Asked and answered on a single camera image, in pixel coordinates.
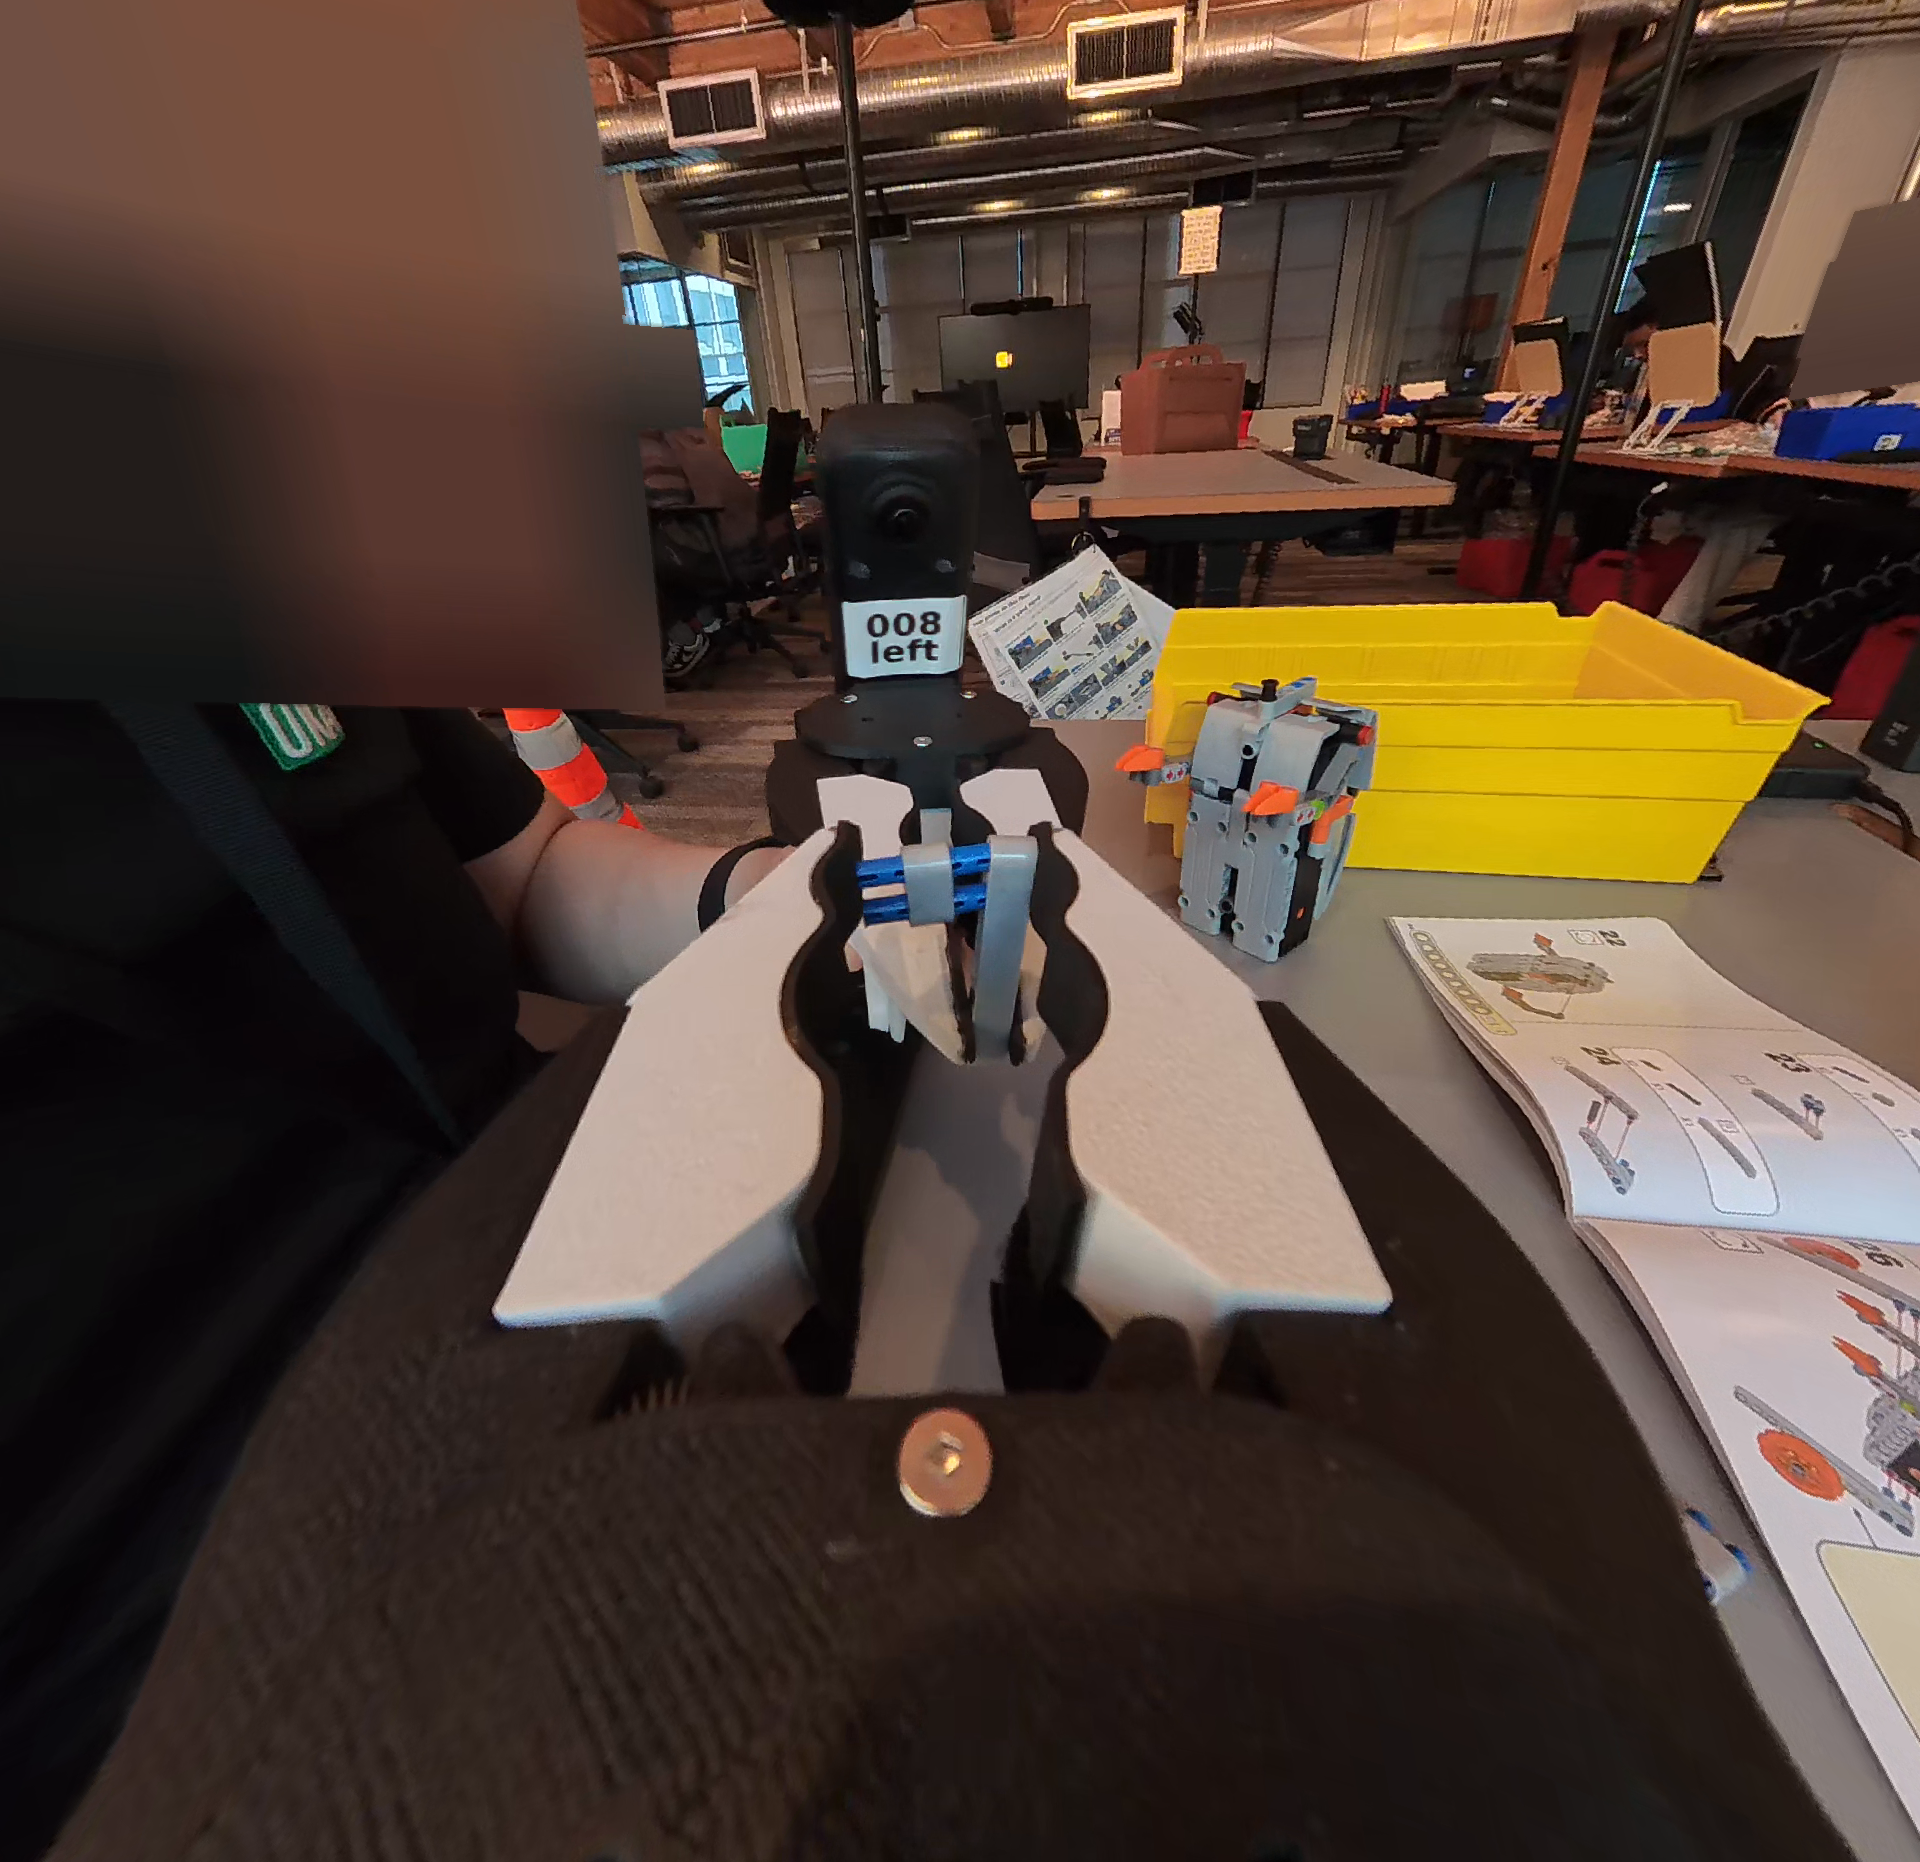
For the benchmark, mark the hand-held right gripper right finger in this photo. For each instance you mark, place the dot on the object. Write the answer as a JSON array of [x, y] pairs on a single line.
[[1218, 1141]]

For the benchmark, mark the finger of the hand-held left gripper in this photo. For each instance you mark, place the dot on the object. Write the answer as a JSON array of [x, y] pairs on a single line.
[[1007, 805], [914, 994]]

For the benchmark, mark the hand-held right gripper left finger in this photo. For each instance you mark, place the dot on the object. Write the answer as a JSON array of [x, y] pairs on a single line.
[[675, 1141]]

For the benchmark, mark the grey beam with blue pins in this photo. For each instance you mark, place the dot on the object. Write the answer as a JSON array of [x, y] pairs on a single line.
[[1005, 962]]

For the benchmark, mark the person's left forearm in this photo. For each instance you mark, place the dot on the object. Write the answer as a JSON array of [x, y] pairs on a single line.
[[599, 901]]

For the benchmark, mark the grey desk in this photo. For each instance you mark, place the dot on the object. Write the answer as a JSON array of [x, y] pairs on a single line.
[[1350, 1021]]

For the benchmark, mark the wooden background desk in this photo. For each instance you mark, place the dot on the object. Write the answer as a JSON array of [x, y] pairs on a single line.
[[1651, 460]]

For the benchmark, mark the black office chair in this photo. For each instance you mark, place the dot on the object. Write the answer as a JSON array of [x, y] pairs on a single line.
[[779, 482]]

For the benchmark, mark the white printed leaflet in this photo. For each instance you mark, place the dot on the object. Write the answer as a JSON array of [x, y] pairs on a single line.
[[1072, 639]]

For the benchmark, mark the black monitor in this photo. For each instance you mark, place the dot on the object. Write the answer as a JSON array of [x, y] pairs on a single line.
[[1019, 353]]

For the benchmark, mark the black wristband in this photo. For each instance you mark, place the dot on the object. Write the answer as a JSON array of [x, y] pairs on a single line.
[[713, 887]]

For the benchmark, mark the grey block robot model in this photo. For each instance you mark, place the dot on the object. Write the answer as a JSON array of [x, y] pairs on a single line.
[[1259, 844]]

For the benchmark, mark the brown paper bag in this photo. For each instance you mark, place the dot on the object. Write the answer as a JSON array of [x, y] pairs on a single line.
[[1185, 405]]

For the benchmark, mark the black pole stand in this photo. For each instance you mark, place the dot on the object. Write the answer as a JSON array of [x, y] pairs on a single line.
[[1627, 241], [856, 167]]

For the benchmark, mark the orange traffic cone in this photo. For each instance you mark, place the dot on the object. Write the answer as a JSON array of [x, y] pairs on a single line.
[[572, 774]]

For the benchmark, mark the white paper sign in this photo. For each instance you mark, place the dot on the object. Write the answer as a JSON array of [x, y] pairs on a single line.
[[1201, 241]]

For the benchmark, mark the white air vent grille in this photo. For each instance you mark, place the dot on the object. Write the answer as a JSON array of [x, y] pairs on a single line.
[[713, 107], [1125, 53]]

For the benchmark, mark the yellow plastic bin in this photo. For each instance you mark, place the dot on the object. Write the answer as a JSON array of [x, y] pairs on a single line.
[[1499, 721]]

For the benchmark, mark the open white instruction booklet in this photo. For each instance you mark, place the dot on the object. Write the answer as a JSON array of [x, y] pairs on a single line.
[[1726, 1141]]

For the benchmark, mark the red container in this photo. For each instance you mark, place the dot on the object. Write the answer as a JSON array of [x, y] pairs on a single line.
[[1633, 580], [1517, 568]]

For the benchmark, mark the orange wheel beam assembly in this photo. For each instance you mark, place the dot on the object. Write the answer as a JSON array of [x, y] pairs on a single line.
[[1720, 1571]]

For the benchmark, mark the blue storage bin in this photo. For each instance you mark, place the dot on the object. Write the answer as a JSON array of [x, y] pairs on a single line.
[[1852, 433]]

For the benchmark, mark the silver air duct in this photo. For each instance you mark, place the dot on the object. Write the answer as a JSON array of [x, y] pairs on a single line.
[[1321, 38]]

